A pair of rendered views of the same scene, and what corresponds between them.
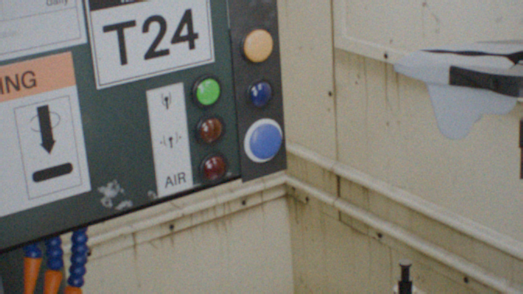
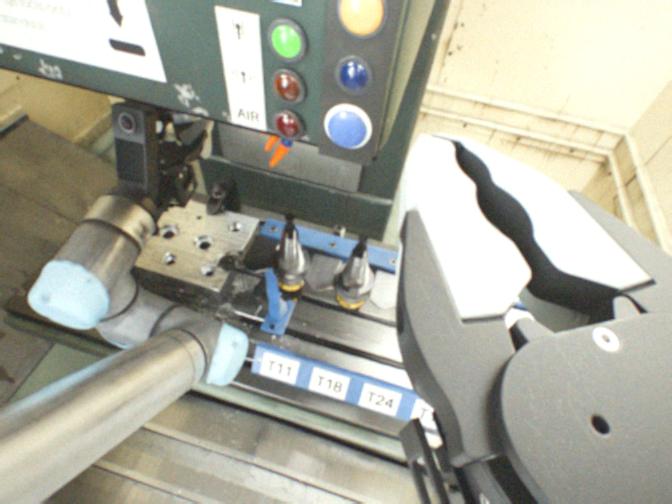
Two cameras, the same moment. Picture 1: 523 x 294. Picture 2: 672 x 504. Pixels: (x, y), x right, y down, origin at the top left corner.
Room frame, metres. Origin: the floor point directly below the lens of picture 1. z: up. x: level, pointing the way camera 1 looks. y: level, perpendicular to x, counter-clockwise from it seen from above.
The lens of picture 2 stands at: (0.54, -0.17, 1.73)
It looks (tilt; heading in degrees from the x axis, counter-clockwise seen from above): 53 degrees down; 42
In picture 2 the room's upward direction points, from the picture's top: 8 degrees clockwise
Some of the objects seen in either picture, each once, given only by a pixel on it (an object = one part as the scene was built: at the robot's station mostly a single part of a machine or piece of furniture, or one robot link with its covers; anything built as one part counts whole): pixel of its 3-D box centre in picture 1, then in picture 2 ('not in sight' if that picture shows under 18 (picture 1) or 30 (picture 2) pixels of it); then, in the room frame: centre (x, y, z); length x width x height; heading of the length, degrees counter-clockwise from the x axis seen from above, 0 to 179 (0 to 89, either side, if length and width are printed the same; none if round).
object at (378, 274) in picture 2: not in sight; (386, 291); (0.85, -0.01, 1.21); 0.07 x 0.05 x 0.01; 32
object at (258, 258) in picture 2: not in sight; (260, 255); (0.74, 0.18, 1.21); 0.07 x 0.05 x 0.01; 32
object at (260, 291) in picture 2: not in sight; (246, 272); (0.77, 0.31, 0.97); 0.13 x 0.03 x 0.15; 122
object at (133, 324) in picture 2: not in sight; (133, 315); (0.53, 0.18, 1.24); 0.11 x 0.08 x 0.11; 117
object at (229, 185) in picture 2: not in sight; (221, 202); (0.85, 0.55, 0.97); 0.13 x 0.03 x 0.15; 32
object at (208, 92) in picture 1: (207, 91); (286, 41); (0.70, 0.04, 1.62); 0.02 x 0.01 x 0.02; 122
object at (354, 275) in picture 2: not in sight; (357, 265); (0.82, 0.04, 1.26); 0.04 x 0.04 x 0.07
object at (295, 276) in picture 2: not in sight; (290, 263); (0.76, 0.13, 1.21); 0.06 x 0.06 x 0.03
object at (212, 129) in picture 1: (211, 130); (287, 87); (0.70, 0.04, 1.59); 0.02 x 0.01 x 0.02; 122
